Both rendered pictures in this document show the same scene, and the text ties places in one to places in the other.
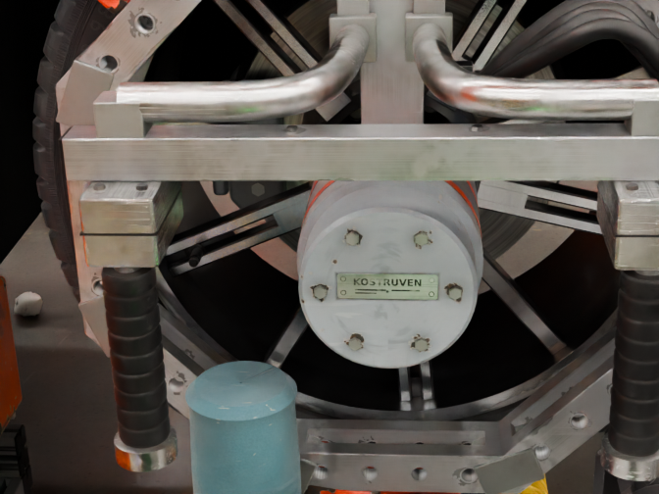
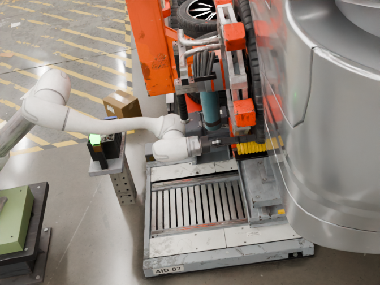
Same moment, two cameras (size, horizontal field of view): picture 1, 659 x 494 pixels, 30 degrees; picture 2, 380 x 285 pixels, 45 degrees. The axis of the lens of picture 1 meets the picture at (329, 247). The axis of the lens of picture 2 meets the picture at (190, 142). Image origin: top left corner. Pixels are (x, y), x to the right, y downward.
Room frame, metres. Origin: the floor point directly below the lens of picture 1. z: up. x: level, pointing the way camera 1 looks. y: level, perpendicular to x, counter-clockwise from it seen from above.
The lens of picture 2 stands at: (0.68, -1.81, 1.90)
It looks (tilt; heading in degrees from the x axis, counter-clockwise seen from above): 38 degrees down; 89
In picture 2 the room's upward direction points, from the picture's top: 11 degrees counter-clockwise
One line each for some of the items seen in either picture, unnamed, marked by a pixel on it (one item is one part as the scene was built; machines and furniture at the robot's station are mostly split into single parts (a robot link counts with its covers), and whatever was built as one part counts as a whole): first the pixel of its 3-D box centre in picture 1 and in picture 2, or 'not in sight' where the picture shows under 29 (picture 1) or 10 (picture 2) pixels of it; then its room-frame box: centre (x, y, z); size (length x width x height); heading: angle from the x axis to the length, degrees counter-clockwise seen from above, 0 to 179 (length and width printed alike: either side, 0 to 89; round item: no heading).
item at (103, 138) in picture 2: not in sight; (104, 138); (0.30, 0.11, 0.51); 0.20 x 0.14 x 0.13; 84
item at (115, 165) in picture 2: not in sight; (109, 145); (0.31, 0.15, 0.44); 0.43 x 0.17 x 0.03; 85
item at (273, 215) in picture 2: not in sight; (275, 183); (1.14, -0.07, 0.13); 0.50 x 0.36 x 0.10; 85
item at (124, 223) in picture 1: (133, 207); (182, 46); (0.78, 0.13, 0.93); 0.09 x 0.05 x 0.05; 175
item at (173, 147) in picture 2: not in sight; (169, 147); (0.63, -0.23, 0.64); 0.16 x 0.13 x 0.11; 175
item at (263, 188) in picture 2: not in sight; (274, 156); (1.14, -0.07, 0.32); 0.40 x 0.30 x 0.28; 85
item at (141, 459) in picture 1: (136, 358); (179, 66); (0.75, 0.13, 0.83); 0.04 x 0.04 x 0.16
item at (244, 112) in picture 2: not in sight; (244, 112); (0.95, -0.37, 0.85); 0.09 x 0.08 x 0.07; 85
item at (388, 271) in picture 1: (391, 235); (216, 74); (0.90, -0.05, 0.85); 0.21 x 0.14 x 0.14; 175
